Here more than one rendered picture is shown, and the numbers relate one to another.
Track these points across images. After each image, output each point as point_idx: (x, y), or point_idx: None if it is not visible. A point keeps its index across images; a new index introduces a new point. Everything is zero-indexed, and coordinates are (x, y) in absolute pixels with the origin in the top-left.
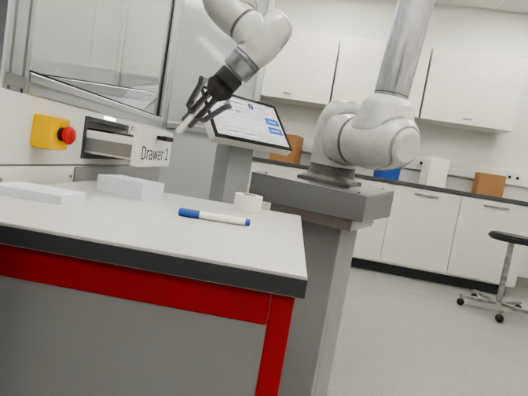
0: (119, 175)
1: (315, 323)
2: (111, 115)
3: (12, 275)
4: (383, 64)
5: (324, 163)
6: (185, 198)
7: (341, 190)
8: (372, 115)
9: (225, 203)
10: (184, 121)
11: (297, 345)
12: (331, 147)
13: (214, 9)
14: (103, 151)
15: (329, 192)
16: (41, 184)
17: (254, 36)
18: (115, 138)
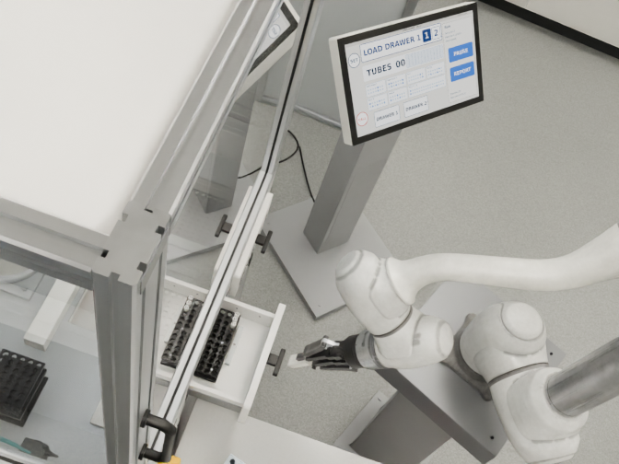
0: (228, 458)
1: (422, 449)
2: (212, 328)
3: None
4: (567, 383)
5: (471, 366)
6: (294, 455)
7: (472, 434)
8: (527, 423)
9: (336, 449)
10: (298, 364)
11: (401, 447)
12: (482, 373)
13: (349, 308)
14: (208, 400)
15: (459, 427)
16: None
17: (396, 361)
18: (220, 398)
